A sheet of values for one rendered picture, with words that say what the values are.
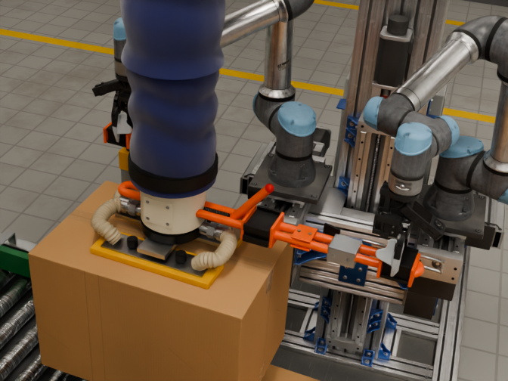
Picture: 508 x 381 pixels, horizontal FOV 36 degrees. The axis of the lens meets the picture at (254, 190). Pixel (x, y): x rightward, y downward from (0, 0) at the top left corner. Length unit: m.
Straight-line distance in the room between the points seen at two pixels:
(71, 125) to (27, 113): 0.32
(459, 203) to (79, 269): 1.11
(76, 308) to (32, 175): 2.43
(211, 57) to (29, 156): 2.99
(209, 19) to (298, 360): 1.64
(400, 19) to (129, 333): 1.15
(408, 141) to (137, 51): 0.62
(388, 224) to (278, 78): 0.78
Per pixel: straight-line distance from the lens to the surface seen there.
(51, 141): 4.82
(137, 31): 1.73
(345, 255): 1.89
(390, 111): 1.84
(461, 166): 2.31
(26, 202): 4.27
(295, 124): 2.34
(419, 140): 1.70
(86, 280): 2.05
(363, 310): 2.79
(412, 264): 1.86
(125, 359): 2.16
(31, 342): 2.64
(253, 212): 1.98
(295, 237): 1.91
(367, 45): 2.40
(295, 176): 2.41
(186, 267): 1.99
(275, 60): 2.40
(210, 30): 1.74
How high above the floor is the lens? 2.33
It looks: 33 degrees down
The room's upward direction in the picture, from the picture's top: 4 degrees clockwise
